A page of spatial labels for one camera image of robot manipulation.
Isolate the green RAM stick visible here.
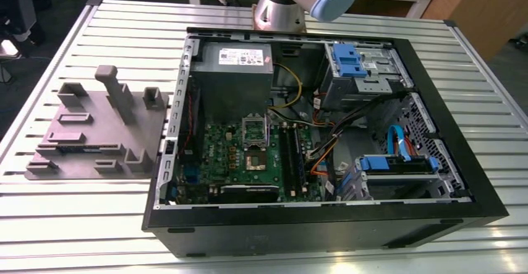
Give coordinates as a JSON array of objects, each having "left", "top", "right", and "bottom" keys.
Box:
[{"left": 58, "top": 145, "right": 103, "bottom": 155}]

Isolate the black graphics card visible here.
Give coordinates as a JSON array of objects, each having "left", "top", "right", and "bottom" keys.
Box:
[{"left": 208, "top": 183, "right": 280, "bottom": 204}]

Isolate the blue data wire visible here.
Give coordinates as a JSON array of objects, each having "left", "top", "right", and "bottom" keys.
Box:
[{"left": 387, "top": 124, "right": 419, "bottom": 163}]

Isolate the metal socket cover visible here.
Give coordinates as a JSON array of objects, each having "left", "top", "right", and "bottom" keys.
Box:
[{"left": 240, "top": 113, "right": 270, "bottom": 150}]

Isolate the grey parts rack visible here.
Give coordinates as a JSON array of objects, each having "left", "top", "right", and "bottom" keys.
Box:
[{"left": 23, "top": 65, "right": 171, "bottom": 181}]

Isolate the orange wire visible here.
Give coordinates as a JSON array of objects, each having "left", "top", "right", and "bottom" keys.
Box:
[{"left": 308, "top": 133, "right": 343, "bottom": 176}]

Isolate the yellow power wire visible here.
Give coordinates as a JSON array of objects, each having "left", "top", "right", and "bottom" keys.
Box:
[{"left": 270, "top": 62, "right": 304, "bottom": 110}]

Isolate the silver disk bay cage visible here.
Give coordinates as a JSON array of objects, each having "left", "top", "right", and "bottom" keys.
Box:
[{"left": 336, "top": 155, "right": 474, "bottom": 201}]

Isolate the CPU socket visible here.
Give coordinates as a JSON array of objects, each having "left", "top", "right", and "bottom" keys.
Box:
[{"left": 244, "top": 152, "right": 272, "bottom": 172}]

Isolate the wooden cabinet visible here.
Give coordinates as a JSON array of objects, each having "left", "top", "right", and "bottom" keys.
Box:
[{"left": 423, "top": 0, "right": 528, "bottom": 62}]

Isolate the black PC case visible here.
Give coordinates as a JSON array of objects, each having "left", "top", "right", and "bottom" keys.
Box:
[{"left": 142, "top": 26, "right": 511, "bottom": 259}]

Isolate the black wire bundle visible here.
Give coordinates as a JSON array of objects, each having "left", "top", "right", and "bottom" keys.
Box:
[{"left": 307, "top": 92, "right": 414, "bottom": 160}]

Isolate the blue drive latch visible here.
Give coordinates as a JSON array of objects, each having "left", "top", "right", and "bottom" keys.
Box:
[{"left": 332, "top": 43, "right": 368, "bottom": 79}]

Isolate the green motherboard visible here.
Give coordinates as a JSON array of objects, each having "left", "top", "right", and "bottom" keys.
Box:
[{"left": 171, "top": 114, "right": 327, "bottom": 203}]

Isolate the grey power supply unit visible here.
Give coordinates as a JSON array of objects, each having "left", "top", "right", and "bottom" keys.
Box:
[{"left": 192, "top": 42, "right": 276, "bottom": 119}]

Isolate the hard disk in blue carrier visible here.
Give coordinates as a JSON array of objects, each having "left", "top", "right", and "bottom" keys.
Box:
[{"left": 358, "top": 155, "right": 440, "bottom": 176}]

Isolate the metal drive cage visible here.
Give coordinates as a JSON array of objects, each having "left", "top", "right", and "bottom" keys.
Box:
[{"left": 320, "top": 41, "right": 415, "bottom": 111}]

